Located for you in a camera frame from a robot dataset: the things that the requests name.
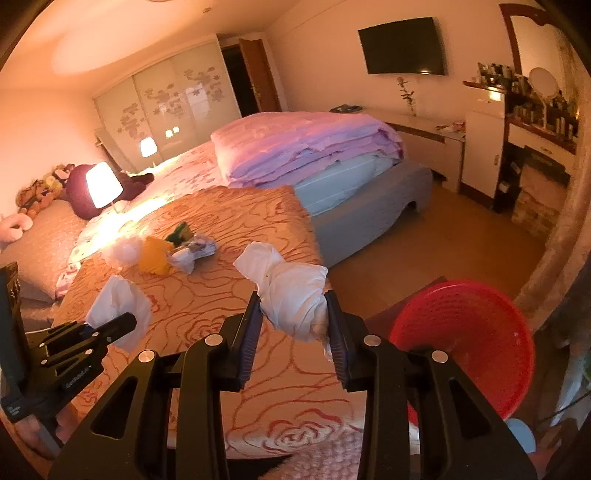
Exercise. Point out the clear plastic wrap ball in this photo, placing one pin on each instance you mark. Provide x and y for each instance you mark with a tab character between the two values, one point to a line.
123	250

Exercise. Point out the grey bed frame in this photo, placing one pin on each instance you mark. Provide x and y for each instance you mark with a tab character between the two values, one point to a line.
369	207

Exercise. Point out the pink plush cushion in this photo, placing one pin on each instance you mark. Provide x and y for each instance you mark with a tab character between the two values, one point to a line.
14	228

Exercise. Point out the low white desk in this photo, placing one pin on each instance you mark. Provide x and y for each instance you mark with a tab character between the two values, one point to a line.
415	129

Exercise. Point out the dark plush toy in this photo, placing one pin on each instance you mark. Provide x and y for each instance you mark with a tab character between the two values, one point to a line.
78	194

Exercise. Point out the small glowing table lamp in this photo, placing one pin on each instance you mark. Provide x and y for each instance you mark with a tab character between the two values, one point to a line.
147	146

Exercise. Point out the pile of plush toys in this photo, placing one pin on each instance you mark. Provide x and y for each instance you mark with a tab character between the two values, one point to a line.
39	194

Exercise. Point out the rose in glass vase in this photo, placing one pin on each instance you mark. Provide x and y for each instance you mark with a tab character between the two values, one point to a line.
406	94

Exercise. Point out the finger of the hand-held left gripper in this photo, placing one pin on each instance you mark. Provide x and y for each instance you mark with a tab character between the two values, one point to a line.
111	328

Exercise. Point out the brown wooden door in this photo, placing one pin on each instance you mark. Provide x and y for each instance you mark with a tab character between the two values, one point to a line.
261	78

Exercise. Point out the patterned pink curtain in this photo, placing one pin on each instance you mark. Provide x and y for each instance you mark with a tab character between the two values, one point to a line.
563	230

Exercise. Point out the dark flat item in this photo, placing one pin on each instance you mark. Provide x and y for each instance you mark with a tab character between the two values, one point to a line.
345	108

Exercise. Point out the row of cosmetic bottles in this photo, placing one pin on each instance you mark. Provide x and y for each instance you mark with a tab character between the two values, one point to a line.
494	71

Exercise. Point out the large glowing table lamp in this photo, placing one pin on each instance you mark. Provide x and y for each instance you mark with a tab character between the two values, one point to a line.
104	184

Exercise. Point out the dressing table with mirror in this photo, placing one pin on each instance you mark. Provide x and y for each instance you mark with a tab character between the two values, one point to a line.
540	143

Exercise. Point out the person's left hand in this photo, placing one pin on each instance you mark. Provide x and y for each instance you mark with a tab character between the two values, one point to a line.
23	436

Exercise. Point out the folded pink duvet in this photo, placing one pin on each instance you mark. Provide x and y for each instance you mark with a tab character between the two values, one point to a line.
300	143

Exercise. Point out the black wall television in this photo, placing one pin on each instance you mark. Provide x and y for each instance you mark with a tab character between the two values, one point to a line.
401	46

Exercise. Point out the floral bed sheet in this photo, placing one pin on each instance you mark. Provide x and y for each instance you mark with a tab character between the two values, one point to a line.
184	170

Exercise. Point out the flower print sliding wardrobe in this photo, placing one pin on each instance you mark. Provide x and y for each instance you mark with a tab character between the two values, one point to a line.
175	101

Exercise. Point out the white tall cabinet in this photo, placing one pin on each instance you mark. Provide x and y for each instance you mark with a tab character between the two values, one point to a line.
480	147

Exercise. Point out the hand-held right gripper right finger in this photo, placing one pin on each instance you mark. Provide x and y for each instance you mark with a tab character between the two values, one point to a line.
339	346

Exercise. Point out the rose pattern bedspread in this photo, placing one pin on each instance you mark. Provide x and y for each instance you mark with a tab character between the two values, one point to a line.
231	221

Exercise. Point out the green snack wrapper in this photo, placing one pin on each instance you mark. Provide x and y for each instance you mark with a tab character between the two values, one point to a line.
181	232

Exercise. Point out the small clutter on desk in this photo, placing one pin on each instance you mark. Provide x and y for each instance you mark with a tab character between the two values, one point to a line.
455	129

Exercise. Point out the red plastic basket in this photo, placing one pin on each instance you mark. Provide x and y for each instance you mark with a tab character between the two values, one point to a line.
466	332

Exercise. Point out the white tissue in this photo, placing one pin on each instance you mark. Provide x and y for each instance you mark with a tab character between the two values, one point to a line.
122	300

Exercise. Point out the brown patterned cushion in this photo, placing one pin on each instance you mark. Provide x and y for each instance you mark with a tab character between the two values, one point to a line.
41	249

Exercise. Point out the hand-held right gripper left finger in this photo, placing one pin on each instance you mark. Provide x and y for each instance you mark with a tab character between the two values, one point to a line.
249	341

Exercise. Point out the yellow cloth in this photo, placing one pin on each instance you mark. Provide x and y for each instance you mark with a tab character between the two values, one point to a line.
157	256

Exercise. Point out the white paper bundle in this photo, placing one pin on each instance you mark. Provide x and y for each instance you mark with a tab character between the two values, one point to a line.
291	295

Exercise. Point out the round white makeup mirror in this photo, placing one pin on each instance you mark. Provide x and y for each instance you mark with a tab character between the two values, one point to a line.
543	82

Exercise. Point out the white printed cloth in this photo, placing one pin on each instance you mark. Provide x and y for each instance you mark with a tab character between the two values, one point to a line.
69	277

